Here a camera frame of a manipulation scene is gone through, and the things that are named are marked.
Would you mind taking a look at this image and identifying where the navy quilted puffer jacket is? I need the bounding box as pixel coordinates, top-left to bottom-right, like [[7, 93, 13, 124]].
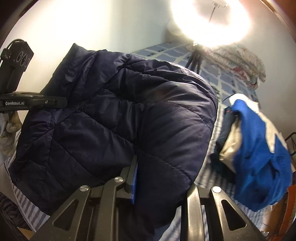
[[9, 45, 218, 240]]

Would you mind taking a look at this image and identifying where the left hand grey glove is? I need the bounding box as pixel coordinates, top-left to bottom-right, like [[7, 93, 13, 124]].
[[1, 111, 22, 157]]

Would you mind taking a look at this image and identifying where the blue and white garment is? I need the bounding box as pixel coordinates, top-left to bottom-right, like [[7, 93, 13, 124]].
[[210, 93, 292, 211]]

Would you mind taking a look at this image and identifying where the blue checked bed sheet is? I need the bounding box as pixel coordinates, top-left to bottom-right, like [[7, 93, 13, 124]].
[[131, 42, 258, 110]]

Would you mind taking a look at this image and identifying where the black mini tripod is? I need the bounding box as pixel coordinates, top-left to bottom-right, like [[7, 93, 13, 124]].
[[185, 44, 203, 74]]

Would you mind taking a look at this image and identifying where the floral folded blanket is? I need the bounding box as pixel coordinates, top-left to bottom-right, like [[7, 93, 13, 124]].
[[202, 43, 266, 89]]

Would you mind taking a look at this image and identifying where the ring light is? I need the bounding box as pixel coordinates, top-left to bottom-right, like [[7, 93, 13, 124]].
[[170, 1, 251, 48]]

